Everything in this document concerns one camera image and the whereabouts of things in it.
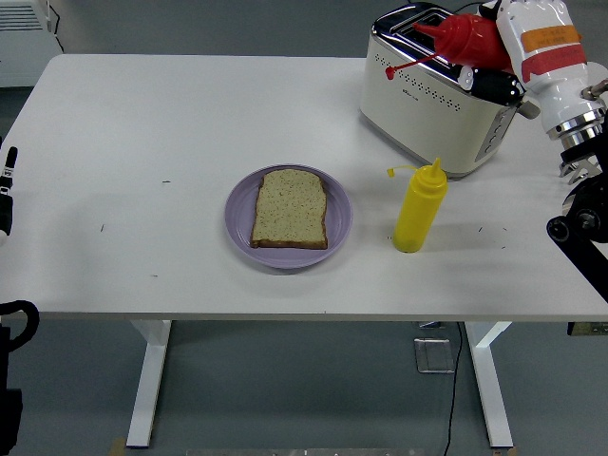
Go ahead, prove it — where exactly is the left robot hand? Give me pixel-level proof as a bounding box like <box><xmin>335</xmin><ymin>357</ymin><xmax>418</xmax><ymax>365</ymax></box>
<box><xmin>0</xmin><ymin>137</ymin><xmax>20</xmax><ymax>246</ymax></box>

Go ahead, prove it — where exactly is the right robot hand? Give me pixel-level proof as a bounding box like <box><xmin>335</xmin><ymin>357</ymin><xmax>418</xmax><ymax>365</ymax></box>
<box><xmin>455</xmin><ymin>0</ymin><xmax>608</xmax><ymax>132</ymax></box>

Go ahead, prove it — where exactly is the red squeeze bottle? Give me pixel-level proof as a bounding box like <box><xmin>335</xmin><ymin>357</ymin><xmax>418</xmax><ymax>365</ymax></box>
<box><xmin>385</xmin><ymin>12</ymin><xmax>515</xmax><ymax>82</ymax></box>

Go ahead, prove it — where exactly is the slice of bread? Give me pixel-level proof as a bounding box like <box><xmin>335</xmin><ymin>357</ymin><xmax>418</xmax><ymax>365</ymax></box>
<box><xmin>249</xmin><ymin>168</ymin><xmax>330</xmax><ymax>251</ymax></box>

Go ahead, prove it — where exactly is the silver metal rack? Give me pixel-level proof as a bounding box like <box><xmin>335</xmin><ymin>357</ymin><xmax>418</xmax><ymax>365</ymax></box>
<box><xmin>559</xmin><ymin>159</ymin><xmax>602</xmax><ymax>185</ymax></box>

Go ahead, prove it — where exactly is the cream and chrome toaster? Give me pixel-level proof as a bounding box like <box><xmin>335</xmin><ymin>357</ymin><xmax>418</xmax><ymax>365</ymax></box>
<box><xmin>358</xmin><ymin>2</ymin><xmax>542</xmax><ymax>180</ymax></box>

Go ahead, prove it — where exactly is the white ribbed appliance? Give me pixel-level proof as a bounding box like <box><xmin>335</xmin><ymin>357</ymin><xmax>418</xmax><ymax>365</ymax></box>
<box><xmin>0</xmin><ymin>0</ymin><xmax>53</xmax><ymax>89</ymax></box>

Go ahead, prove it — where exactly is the yellow squeeze bottle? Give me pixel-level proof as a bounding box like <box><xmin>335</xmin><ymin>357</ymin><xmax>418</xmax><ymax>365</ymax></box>
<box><xmin>385</xmin><ymin>158</ymin><xmax>448</xmax><ymax>255</ymax></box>

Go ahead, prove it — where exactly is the white table leg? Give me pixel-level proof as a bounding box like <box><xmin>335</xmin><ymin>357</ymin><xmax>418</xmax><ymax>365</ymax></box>
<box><xmin>464</xmin><ymin>321</ymin><xmax>515</xmax><ymax>450</ymax></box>
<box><xmin>125</xmin><ymin>319</ymin><xmax>173</xmax><ymax>449</ymax></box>

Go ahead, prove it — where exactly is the purple plate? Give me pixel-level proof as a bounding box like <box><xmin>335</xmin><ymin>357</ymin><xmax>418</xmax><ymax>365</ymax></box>
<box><xmin>223</xmin><ymin>163</ymin><xmax>353</xmax><ymax>271</ymax></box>

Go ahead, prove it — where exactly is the black table control box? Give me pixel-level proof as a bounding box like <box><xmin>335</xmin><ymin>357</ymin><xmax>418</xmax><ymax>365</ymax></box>
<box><xmin>566</xmin><ymin>321</ymin><xmax>608</xmax><ymax>337</ymax></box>

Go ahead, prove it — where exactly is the metal floor socket plate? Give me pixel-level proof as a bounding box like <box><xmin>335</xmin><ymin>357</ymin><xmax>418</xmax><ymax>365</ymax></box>
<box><xmin>412</xmin><ymin>337</ymin><xmax>456</xmax><ymax>375</ymax></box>

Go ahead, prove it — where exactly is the thin black cable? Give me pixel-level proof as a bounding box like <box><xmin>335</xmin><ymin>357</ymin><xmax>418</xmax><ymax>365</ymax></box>
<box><xmin>47</xmin><ymin>7</ymin><xmax>66</xmax><ymax>55</ymax></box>

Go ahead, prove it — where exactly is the black hanging cable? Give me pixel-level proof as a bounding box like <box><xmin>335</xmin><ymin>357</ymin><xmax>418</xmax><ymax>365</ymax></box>
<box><xmin>443</xmin><ymin>322</ymin><xmax>465</xmax><ymax>456</ymax></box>

